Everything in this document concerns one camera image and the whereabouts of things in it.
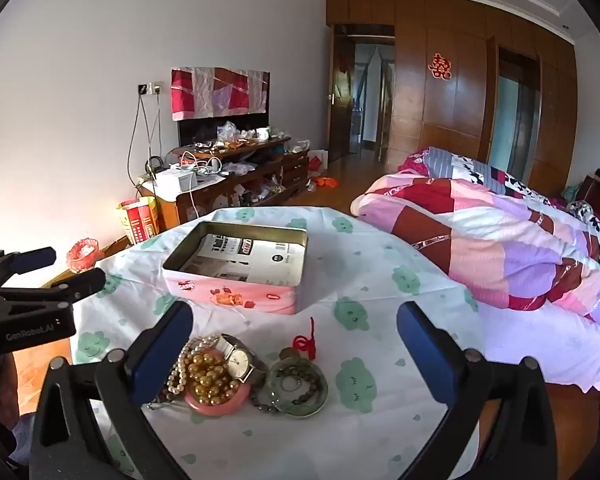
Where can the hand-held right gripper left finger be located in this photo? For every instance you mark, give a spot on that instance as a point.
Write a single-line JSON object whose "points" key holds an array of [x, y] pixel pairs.
{"points": [[162, 355]]}

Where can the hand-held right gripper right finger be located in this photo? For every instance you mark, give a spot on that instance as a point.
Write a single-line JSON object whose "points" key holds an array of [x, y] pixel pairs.
{"points": [[430, 360]]}

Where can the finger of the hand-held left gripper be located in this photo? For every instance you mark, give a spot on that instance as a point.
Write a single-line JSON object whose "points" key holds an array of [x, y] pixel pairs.
{"points": [[35, 258], [85, 282]]}

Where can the pink bangle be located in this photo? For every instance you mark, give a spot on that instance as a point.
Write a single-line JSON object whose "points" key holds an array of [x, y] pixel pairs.
{"points": [[215, 410]]}

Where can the silver wristwatch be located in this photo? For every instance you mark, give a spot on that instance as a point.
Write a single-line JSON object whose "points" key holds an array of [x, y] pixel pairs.
{"points": [[239, 359]]}

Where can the pink tin box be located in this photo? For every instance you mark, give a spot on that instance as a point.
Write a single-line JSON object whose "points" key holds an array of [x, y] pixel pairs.
{"points": [[230, 295]]}

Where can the red bagged trash bin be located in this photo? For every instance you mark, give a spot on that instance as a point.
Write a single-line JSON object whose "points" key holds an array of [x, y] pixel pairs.
{"points": [[82, 255]]}

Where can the yellow red sack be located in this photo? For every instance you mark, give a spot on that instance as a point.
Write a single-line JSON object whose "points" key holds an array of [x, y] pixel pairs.
{"points": [[140, 222]]}

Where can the pink patchwork quilt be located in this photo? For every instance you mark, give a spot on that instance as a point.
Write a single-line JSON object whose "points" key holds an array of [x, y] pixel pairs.
{"points": [[480, 240]]}

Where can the newspaper lining sheet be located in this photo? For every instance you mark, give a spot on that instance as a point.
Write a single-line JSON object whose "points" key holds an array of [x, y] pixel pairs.
{"points": [[260, 265]]}

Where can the white box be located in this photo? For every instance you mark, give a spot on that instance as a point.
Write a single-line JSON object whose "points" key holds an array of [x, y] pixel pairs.
{"points": [[175, 180]]}

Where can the black television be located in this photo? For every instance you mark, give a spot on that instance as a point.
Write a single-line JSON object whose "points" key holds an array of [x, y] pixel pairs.
{"points": [[200, 130]]}

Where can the orange plastic bag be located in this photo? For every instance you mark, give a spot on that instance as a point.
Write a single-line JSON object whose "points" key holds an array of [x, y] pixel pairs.
{"points": [[325, 181]]}

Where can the clear plastic bag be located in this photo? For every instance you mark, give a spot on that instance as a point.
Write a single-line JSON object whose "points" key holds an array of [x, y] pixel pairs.
{"points": [[227, 131]]}

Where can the black white patterned pillow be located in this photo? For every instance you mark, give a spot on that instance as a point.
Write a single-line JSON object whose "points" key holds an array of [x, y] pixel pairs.
{"points": [[587, 217]]}

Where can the wooden television cabinet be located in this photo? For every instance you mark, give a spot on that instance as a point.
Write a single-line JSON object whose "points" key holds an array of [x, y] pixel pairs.
{"points": [[290, 170]]}

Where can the red white paper bag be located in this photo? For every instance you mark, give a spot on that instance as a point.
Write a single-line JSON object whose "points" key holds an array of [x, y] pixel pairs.
{"points": [[318, 162]]}

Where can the red patchwork cover cloth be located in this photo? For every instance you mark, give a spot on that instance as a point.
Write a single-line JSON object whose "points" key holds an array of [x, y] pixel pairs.
{"points": [[215, 92]]}

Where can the white mug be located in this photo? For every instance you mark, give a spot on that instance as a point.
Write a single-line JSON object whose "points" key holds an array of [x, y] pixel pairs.
{"points": [[263, 134]]}

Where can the wooden wardrobe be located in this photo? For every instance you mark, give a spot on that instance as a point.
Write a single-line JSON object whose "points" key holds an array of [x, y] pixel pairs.
{"points": [[445, 125]]}

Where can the wooden door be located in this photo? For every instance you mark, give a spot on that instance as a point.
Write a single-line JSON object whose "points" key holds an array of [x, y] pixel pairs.
{"points": [[340, 125]]}

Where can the wall socket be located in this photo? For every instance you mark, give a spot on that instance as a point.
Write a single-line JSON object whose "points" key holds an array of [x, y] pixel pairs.
{"points": [[150, 88]]}

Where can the red paper wall decal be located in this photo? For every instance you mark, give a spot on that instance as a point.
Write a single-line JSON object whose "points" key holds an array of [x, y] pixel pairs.
{"points": [[440, 66]]}

